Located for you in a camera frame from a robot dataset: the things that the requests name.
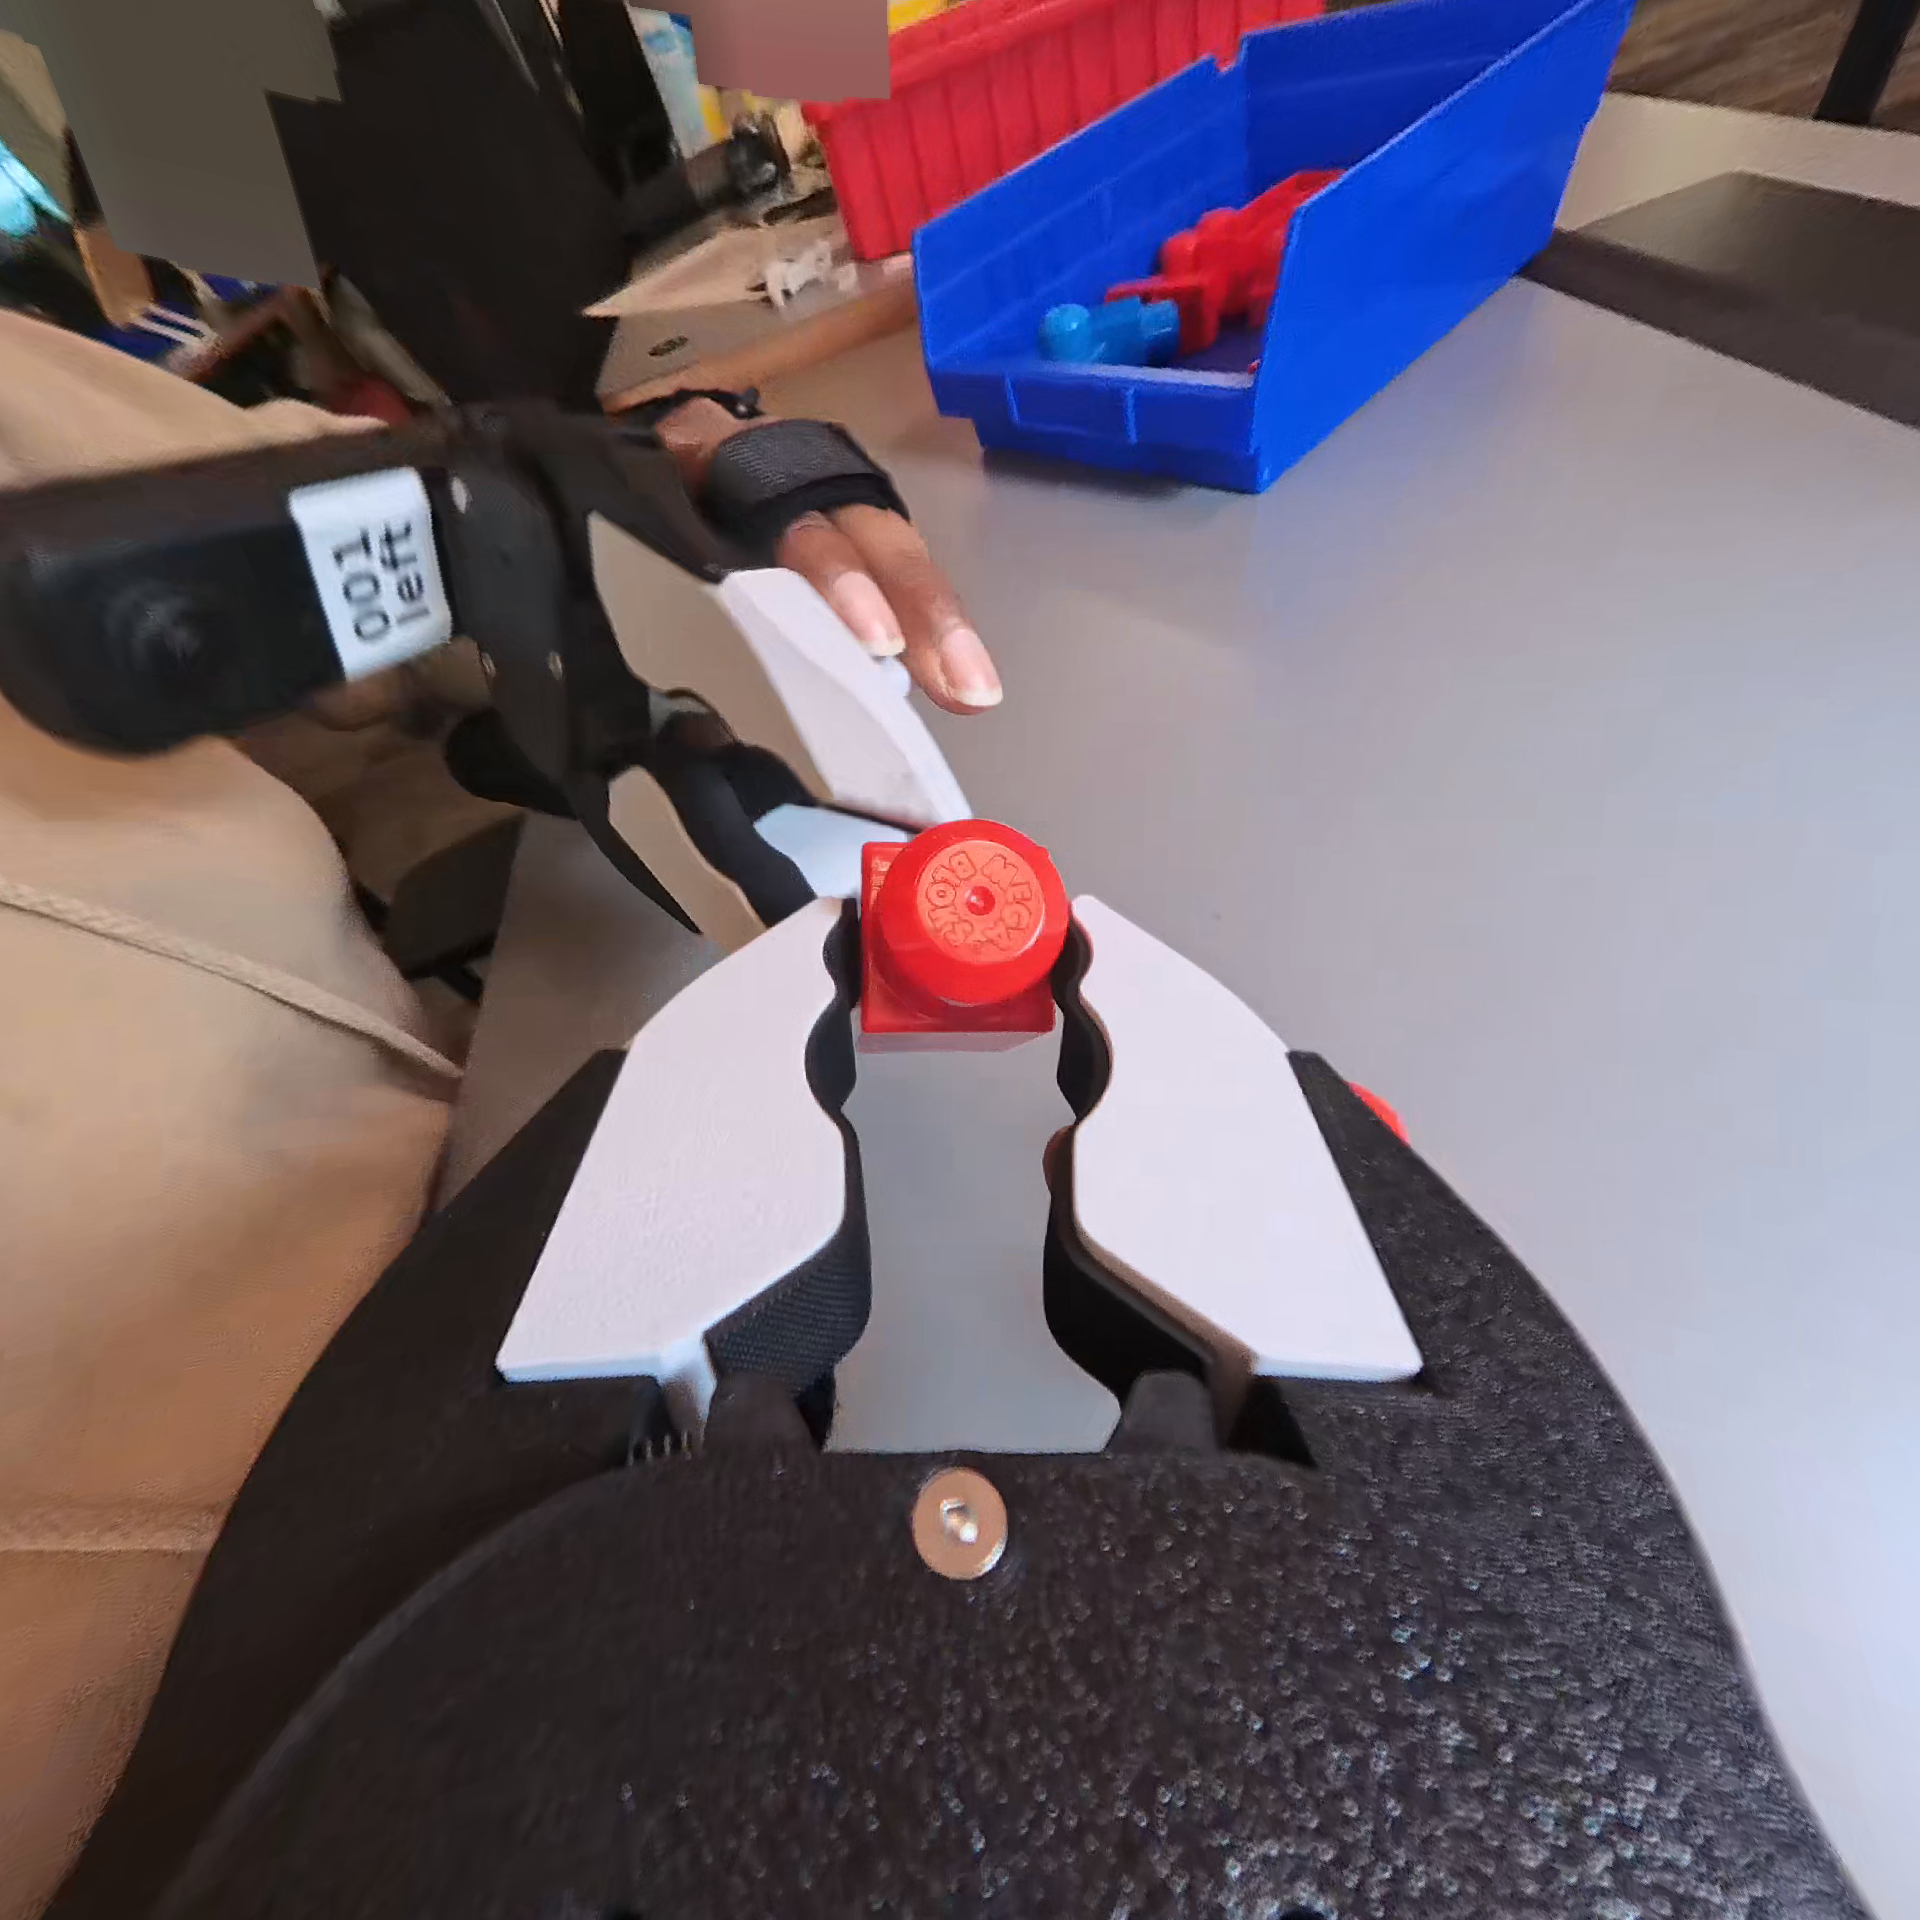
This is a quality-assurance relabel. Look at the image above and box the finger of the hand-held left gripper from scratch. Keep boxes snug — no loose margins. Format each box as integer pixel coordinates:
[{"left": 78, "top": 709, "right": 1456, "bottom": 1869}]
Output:
[
  {"left": 607, "top": 720, "right": 918, "bottom": 942},
  {"left": 589, "top": 514, "right": 978, "bottom": 830}
]

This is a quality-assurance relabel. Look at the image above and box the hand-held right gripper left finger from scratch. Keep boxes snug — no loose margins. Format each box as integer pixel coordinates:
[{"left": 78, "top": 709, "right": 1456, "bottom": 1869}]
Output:
[{"left": 494, "top": 896, "right": 875, "bottom": 1446}]

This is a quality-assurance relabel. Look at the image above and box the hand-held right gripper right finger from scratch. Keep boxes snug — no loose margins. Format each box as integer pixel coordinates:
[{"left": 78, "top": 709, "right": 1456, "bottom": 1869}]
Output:
[{"left": 1044, "top": 893, "right": 1426, "bottom": 1446}]

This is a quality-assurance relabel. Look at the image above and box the pile of mega blocks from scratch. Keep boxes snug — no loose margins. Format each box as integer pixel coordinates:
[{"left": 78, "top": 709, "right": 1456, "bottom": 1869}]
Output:
[{"left": 1034, "top": 167, "right": 1347, "bottom": 371}]

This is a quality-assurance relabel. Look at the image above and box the blue plastic bin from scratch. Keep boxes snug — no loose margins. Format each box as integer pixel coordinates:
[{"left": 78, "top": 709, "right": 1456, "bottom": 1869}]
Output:
[{"left": 913, "top": 0, "right": 1639, "bottom": 498}]

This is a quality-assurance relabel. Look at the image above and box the person's left forearm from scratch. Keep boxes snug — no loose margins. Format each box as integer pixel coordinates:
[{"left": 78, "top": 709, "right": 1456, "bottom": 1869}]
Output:
[{"left": 0, "top": 306, "right": 397, "bottom": 489}]

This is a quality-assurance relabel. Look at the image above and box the person's left hand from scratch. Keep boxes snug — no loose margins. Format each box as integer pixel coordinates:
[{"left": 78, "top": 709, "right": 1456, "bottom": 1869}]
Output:
[{"left": 772, "top": 505, "right": 1006, "bottom": 716}]

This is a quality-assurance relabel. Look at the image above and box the red plastic bin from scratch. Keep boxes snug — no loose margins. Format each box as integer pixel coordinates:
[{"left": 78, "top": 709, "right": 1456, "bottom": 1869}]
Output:
[{"left": 800, "top": 0, "right": 1333, "bottom": 266}]

